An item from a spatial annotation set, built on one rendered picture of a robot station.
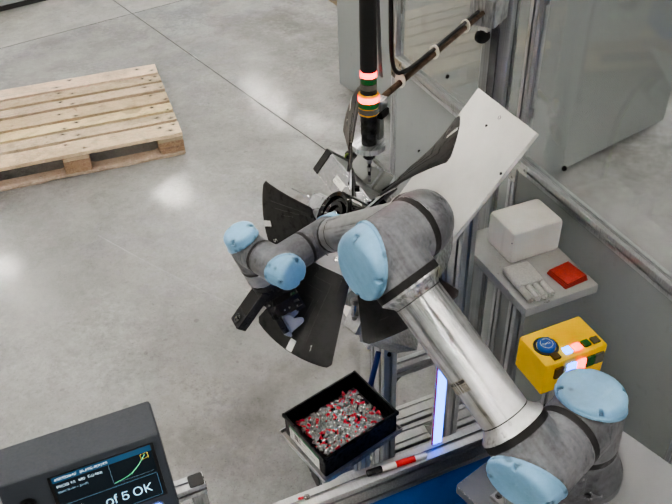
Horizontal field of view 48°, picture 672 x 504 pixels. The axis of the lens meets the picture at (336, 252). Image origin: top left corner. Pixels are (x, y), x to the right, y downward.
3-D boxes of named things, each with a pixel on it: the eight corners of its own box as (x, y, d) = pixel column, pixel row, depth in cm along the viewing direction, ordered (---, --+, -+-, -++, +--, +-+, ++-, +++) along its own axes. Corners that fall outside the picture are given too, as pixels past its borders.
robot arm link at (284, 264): (317, 243, 155) (283, 225, 162) (275, 269, 149) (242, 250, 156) (322, 273, 159) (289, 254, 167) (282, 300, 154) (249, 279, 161)
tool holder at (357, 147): (367, 132, 164) (367, 91, 158) (396, 140, 161) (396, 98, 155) (346, 151, 158) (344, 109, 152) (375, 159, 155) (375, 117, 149)
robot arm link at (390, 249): (615, 461, 119) (410, 184, 123) (561, 523, 111) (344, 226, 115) (567, 468, 129) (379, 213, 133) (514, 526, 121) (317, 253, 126)
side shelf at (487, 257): (523, 223, 237) (524, 216, 235) (596, 292, 211) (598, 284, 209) (456, 244, 230) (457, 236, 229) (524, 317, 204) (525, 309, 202)
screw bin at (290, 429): (355, 388, 189) (354, 369, 185) (399, 430, 179) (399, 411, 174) (283, 432, 179) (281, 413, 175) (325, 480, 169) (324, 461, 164)
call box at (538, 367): (571, 347, 176) (579, 314, 170) (599, 376, 169) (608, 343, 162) (513, 368, 172) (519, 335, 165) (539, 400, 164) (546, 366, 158)
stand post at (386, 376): (382, 470, 265) (384, 273, 208) (394, 491, 259) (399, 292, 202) (371, 475, 264) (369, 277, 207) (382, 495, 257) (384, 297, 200)
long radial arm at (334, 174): (404, 219, 201) (374, 205, 193) (388, 242, 203) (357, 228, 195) (359, 167, 222) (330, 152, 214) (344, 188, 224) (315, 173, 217)
